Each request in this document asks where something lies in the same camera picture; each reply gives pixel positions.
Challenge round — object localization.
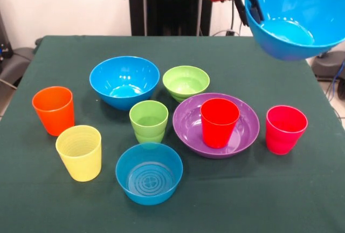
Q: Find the large blue plastic bowl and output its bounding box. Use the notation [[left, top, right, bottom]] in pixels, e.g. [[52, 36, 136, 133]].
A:
[[244, 0, 345, 61], [89, 56, 161, 111]]

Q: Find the red plastic cup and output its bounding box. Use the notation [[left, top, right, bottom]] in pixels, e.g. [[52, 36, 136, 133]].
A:
[[200, 98, 240, 149]]

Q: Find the dark grey machine foot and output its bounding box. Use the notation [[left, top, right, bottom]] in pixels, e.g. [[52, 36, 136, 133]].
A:
[[0, 46, 36, 88], [312, 49, 345, 81]]

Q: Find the pink plastic cup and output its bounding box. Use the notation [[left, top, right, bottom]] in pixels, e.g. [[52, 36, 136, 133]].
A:
[[265, 105, 308, 155]]

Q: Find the purple plastic bowl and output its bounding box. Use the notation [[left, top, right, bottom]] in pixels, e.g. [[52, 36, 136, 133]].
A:
[[172, 92, 260, 160]]

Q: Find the green plastic cup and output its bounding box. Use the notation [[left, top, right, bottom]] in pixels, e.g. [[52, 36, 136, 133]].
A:
[[134, 129, 166, 144], [129, 100, 169, 136]]

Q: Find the dark green tablecloth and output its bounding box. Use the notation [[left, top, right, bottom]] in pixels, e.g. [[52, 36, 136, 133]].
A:
[[0, 35, 345, 233]]

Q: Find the small patterned blue bowl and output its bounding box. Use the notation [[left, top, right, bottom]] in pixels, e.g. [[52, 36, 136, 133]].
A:
[[115, 142, 184, 206]]

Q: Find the orange plastic cup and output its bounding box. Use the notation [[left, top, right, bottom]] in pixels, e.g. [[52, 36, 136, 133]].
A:
[[31, 86, 75, 137]]

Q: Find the yellow plastic cup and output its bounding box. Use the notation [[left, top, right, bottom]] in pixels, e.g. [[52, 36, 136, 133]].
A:
[[55, 125, 102, 182]]

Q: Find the black cable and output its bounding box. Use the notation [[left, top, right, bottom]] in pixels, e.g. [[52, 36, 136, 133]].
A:
[[230, 0, 243, 36]]

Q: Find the blue cable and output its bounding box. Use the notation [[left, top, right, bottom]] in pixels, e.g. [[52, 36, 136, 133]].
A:
[[327, 60, 345, 101]]

